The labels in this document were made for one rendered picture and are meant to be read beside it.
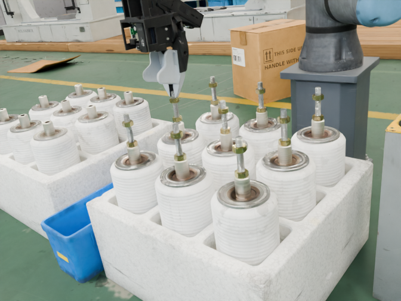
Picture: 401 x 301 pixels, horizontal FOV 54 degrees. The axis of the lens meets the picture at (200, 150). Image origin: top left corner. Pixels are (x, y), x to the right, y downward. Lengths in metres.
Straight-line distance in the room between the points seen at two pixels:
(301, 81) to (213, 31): 1.99
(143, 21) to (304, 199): 0.38
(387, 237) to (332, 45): 0.47
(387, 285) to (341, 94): 0.43
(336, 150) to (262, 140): 0.14
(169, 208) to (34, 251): 0.48
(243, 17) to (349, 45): 1.85
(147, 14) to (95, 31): 3.26
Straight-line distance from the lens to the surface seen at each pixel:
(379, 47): 2.40
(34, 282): 0.93
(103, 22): 4.01
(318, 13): 0.97
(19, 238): 1.10
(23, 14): 5.11
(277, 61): 1.72
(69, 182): 0.92
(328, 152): 0.71
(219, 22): 2.89
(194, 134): 0.79
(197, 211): 0.62
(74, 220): 0.92
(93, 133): 0.98
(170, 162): 0.76
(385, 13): 0.85
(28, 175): 0.96
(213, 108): 0.85
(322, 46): 0.97
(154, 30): 0.69
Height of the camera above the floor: 0.54
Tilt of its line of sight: 24 degrees down
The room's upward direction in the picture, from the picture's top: 8 degrees counter-clockwise
